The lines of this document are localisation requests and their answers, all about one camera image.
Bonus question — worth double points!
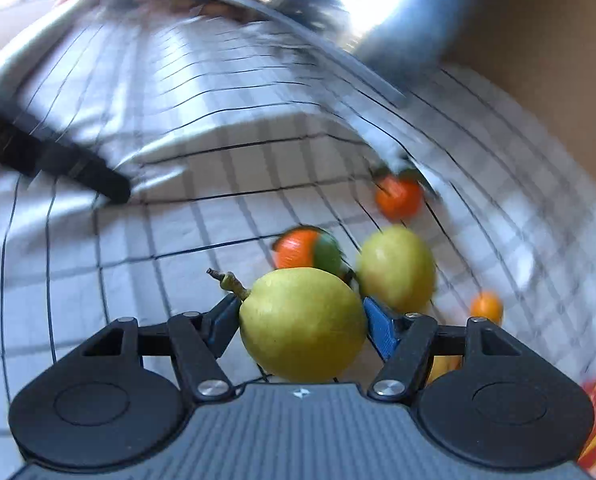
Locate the spotted banana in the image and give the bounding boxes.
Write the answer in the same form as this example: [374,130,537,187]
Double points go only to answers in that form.
[426,356,463,386]

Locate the green pear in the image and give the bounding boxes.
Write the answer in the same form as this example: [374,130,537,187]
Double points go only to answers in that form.
[355,226,435,314]
[207,268,367,382]

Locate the small kumquat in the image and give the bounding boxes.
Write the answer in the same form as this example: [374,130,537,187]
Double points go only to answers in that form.
[469,290,504,325]

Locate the leafy mandarin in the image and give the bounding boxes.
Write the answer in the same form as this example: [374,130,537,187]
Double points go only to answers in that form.
[371,167,424,222]
[272,226,345,276]

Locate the leafy mandarin behind pear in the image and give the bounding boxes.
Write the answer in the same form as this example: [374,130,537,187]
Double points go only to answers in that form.
[272,226,345,276]

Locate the checkered white tablecloth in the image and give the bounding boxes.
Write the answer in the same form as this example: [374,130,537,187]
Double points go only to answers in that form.
[0,10,596,479]

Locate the monitor screen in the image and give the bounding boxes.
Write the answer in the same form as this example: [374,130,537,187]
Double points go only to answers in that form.
[219,0,477,103]

